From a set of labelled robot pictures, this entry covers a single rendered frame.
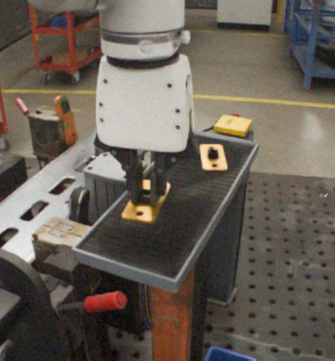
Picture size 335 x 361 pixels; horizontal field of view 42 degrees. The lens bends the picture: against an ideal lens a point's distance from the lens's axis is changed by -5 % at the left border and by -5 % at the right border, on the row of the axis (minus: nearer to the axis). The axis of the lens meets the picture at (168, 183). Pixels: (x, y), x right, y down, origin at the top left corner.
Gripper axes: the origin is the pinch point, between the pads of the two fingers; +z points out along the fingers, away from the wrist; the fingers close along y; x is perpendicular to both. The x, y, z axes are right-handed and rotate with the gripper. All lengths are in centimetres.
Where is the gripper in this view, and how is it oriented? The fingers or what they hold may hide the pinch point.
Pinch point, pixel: (146, 182)
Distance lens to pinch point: 53.6
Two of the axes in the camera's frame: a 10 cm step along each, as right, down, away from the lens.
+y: -9.7, -1.2, 2.1
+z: 0.0, 8.5, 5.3
